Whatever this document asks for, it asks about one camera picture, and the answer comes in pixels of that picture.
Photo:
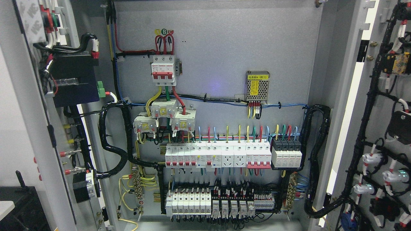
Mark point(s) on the grey cabinet door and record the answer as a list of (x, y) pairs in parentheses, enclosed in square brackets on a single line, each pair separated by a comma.
[(351, 29), (32, 134)]

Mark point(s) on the white current transformers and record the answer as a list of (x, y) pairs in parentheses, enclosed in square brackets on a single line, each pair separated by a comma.
[(165, 113)]

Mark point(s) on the white socket breaker row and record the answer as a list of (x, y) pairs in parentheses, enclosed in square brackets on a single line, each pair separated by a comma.
[(219, 154)]

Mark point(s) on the metal mesh power supply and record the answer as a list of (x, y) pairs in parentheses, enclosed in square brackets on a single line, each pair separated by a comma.
[(257, 85)]

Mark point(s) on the black white surge protector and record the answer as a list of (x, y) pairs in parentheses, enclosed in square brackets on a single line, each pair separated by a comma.
[(286, 154)]

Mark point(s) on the brass ground terminal bar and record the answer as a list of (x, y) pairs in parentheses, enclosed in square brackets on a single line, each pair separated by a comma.
[(137, 180)]

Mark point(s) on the yellow terminal connector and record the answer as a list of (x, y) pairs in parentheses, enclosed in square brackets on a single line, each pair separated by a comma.
[(69, 135)]

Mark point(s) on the black digital power meter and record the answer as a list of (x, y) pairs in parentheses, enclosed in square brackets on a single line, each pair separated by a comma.
[(75, 78)]

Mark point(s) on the black box with antenna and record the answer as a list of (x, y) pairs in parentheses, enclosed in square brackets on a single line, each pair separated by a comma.
[(28, 214)]

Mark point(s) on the white main breaker red handle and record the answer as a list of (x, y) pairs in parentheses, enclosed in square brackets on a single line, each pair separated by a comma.
[(165, 70)]

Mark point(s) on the red handle circuit breaker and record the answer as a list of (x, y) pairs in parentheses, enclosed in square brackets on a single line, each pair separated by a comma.
[(258, 155)]

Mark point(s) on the white rotary selector switch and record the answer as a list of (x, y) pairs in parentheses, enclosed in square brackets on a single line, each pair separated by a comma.
[(85, 186)]

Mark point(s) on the black wire harness right door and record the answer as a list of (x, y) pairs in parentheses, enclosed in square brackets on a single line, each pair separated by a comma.
[(374, 173)]

